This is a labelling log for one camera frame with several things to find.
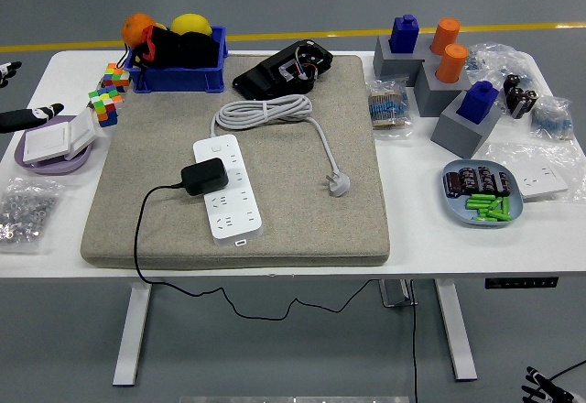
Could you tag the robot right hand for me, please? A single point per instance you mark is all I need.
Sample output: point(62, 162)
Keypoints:
point(545, 394)

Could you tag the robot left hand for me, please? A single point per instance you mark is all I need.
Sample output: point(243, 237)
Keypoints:
point(23, 119)

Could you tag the white power strip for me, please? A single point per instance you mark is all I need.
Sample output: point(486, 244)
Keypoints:
point(233, 220)

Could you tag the purple plate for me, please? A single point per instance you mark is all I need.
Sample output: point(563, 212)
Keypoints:
point(50, 168)

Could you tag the large multicoloured puzzle cube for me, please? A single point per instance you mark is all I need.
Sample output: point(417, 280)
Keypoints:
point(107, 105)

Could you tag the plastic bag of metal nuts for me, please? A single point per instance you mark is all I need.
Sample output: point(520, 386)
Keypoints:
point(27, 215)

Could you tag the small multicoloured puzzle cube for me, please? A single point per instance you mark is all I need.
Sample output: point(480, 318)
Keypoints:
point(116, 78)

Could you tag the white table leg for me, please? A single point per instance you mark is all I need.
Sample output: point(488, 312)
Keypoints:
point(130, 339)
point(455, 330)

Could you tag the black table control panel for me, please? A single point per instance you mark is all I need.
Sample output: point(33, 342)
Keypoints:
point(522, 283)

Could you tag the orange fruit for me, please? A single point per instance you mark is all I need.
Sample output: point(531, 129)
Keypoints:
point(135, 27)

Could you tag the blue plastic bin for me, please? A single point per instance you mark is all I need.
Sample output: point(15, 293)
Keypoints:
point(183, 80)

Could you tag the black pouch with red trim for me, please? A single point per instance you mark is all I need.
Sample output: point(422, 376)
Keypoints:
point(183, 50)

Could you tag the green cylindrical battery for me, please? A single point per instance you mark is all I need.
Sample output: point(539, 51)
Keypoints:
point(499, 215)
point(484, 212)
point(505, 207)
point(477, 204)
point(495, 204)
point(484, 219)
point(480, 197)

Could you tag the yellow lemon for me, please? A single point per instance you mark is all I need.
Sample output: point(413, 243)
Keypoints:
point(190, 23)

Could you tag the blue-grey plate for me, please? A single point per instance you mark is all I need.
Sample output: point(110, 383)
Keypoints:
point(453, 208)

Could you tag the black open electronic device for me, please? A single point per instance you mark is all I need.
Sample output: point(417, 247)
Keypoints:
point(261, 80)

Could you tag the clear plastic bag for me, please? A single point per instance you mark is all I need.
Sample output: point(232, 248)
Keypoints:
point(503, 155)

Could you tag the grey peg block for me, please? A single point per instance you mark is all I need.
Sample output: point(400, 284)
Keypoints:
point(429, 57)
point(458, 139)
point(432, 101)
point(389, 66)

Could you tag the plastic bag of resistors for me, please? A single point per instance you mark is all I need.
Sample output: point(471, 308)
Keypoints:
point(551, 121)
point(499, 62)
point(389, 110)

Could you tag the grey-brown mat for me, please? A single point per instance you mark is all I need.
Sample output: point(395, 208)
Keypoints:
point(293, 220)

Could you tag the blue square peg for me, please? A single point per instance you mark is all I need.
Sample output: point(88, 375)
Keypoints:
point(478, 101)
point(404, 32)

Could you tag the orange cylinder peg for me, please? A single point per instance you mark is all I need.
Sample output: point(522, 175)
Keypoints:
point(451, 62)
point(445, 34)

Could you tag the flat white wall switch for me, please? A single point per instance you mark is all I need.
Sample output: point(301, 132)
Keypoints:
point(46, 142)

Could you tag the tilted white wall switch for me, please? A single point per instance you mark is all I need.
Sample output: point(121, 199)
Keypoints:
point(84, 130)

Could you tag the metal bracket under table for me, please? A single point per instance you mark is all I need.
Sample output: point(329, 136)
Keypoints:
point(393, 295)

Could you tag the white wall socket panel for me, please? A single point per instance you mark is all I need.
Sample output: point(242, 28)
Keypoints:
point(542, 182)

